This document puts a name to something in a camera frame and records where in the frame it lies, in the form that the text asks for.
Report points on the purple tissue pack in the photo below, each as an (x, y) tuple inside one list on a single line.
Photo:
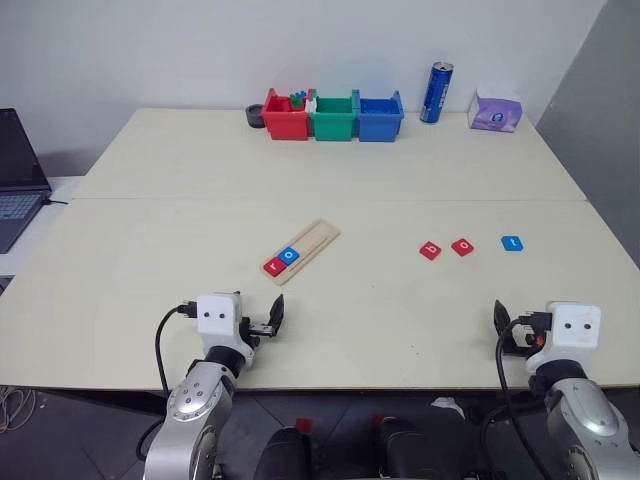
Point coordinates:
[(495, 115)]

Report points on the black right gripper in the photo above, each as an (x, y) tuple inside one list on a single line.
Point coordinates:
[(530, 340)]

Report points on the red letter tile b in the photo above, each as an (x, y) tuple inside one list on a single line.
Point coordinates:
[(430, 250)]

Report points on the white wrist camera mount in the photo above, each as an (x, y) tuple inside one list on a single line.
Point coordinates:
[(217, 325), (575, 325)]

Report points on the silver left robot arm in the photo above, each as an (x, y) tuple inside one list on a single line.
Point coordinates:
[(192, 400)]

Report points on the blue drink can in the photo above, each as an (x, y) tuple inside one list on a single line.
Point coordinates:
[(436, 95)]

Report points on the small red tab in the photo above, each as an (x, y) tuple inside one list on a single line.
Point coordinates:
[(303, 425)]

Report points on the blue plastic bin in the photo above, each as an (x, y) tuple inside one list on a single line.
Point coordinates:
[(380, 127)]

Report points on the red plastic bin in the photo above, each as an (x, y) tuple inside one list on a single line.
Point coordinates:
[(282, 125)]

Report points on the dark grey laptop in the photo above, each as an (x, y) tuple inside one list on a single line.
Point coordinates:
[(17, 165)]

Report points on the wooden letter tray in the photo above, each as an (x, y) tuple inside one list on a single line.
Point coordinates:
[(315, 237)]

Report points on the black round dish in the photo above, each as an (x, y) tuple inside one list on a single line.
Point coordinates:
[(254, 117)]

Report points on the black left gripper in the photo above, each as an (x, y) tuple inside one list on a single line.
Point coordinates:
[(260, 329)]

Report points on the blue letter tile t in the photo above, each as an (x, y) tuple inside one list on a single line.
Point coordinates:
[(512, 243)]

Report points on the white crumpled scrap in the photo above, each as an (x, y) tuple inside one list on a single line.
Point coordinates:
[(448, 405)]

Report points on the green toy brick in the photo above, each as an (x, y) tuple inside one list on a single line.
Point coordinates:
[(297, 104)]

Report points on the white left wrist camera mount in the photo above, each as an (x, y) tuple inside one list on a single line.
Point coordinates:
[(217, 325)]

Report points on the blue letter tile o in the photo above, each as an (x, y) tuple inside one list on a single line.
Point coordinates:
[(288, 255)]

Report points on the green plastic bin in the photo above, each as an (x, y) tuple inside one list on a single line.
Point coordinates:
[(332, 127)]

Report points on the red letter tile o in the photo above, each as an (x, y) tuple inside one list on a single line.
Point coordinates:
[(463, 246)]

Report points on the white toy brick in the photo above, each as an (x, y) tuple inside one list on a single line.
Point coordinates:
[(311, 105)]

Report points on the blue toy brick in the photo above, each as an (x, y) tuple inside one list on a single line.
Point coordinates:
[(299, 94)]

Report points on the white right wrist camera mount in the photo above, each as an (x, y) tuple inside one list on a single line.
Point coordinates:
[(575, 325)]

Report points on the red letter tile r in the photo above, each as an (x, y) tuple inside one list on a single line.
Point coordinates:
[(274, 267)]

